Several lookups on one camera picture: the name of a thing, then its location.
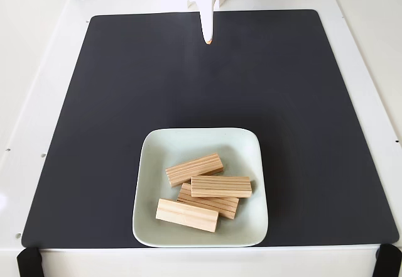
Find black rubber mat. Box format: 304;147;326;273
20;9;399;249

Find pale green square plate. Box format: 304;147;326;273
131;128;269;248

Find grooved wooden block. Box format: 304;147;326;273
156;198;219;234
165;153;224;188
177;182;239;220
190;175;253;199

